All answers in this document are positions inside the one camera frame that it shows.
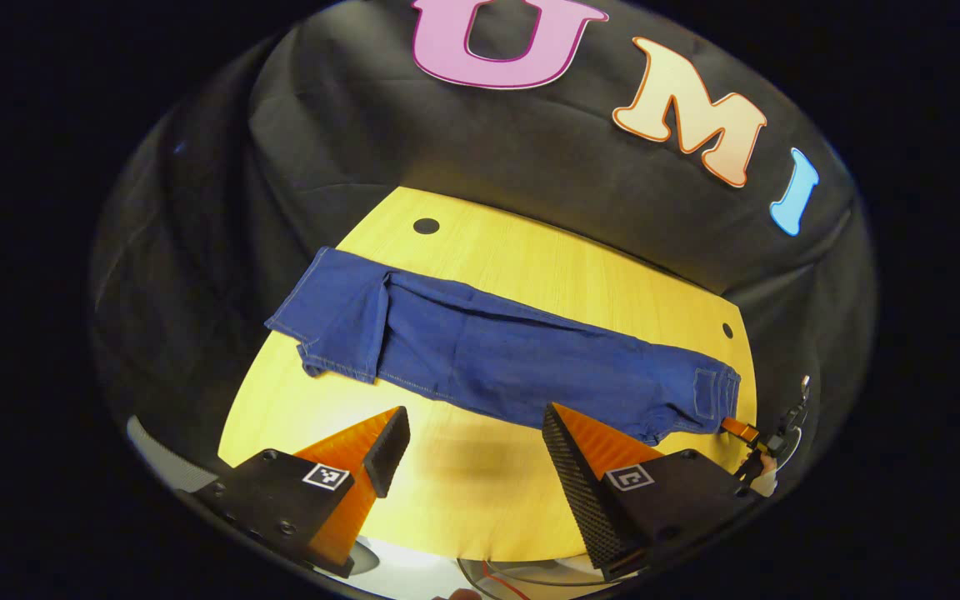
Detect grey ribbed object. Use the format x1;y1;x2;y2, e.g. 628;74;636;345
126;415;218;493

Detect black backdrop cloth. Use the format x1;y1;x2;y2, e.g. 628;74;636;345
90;0;877;468

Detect red cable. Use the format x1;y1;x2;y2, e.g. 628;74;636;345
482;561;533;600

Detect blue denim jeans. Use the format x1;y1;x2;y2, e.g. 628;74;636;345
265;246;743;447

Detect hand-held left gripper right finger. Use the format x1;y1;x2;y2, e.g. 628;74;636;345
542;402;762;583

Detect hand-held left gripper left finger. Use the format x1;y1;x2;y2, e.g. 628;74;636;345
188;406;412;578

